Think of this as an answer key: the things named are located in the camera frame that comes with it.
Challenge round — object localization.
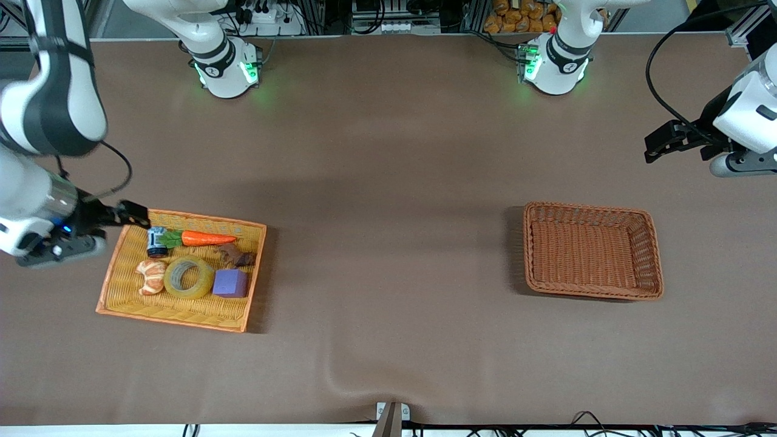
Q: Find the white power strip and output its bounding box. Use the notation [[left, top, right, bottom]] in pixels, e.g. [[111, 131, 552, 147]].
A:
[[234, 0, 304, 36]]

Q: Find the yellow tape roll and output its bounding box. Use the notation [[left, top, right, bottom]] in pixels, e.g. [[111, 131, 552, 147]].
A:
[[163, 255, 215, 300]]

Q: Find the metal table edge bracket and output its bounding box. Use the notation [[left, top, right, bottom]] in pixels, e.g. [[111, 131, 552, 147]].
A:
[[375, 401, 411, 437]]

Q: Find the brown toy piece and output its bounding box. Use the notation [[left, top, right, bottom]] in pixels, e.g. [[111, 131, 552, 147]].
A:
[[214, 243, 257, 268]]

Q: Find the purple cube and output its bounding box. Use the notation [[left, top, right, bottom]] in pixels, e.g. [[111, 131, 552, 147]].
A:
[[212, 269, 249, 299]]

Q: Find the bag of orange snacks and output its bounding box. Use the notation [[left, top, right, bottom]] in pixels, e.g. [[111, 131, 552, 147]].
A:
[[484, 0, 562, 34]]

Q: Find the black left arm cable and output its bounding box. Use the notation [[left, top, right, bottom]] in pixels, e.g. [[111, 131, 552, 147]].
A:
[[645, 2, 777, 143]]

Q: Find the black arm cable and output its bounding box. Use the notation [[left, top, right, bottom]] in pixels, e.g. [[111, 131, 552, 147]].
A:
[[56, 141, 133, 202], [645, 2, 777, 143]]

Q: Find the white socket bar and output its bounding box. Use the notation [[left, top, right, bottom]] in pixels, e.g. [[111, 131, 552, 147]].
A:
[[352, 18, 441, 36]]

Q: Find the small blue grey can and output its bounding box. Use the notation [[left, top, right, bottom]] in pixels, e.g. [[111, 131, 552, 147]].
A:
[[147, 226, 169, 259]]

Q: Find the orange toy carrot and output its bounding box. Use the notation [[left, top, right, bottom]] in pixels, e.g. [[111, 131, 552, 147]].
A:
[[159, 229, 237, 248]]

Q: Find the brown wicker basket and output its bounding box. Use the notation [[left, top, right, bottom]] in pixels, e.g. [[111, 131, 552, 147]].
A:
[[523, 202, 664, 302]]

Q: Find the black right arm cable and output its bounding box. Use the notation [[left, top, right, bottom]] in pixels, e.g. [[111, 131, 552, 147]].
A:
[[56, 141, 133, 202]]

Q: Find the toy croissant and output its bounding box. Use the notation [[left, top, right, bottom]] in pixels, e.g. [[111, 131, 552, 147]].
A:
[[135, 259, 170, 296]]

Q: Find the orange-rimmed yellow wicker tray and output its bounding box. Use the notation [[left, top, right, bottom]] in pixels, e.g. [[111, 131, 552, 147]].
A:
[[95, 207, 268, 333]]

